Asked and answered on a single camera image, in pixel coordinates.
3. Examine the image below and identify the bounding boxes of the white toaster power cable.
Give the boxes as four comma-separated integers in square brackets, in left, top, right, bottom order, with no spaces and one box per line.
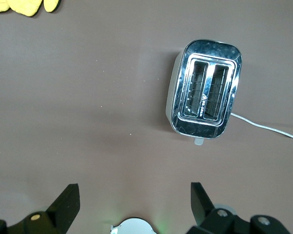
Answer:
[230,112,293,141]

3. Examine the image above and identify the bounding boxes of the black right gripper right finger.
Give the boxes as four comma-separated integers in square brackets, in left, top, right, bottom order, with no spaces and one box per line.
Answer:
[188,182,291,234]

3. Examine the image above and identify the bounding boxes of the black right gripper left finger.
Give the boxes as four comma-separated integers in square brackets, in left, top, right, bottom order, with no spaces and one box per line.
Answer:
[0,183,81,234]

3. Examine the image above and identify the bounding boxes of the chrome and beige toaster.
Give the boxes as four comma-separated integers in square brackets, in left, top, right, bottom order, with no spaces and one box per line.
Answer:
[165,39,243,147]

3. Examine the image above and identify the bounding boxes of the brown table cover sheet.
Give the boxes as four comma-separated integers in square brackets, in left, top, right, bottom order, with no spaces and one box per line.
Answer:
[0,0,293,234]

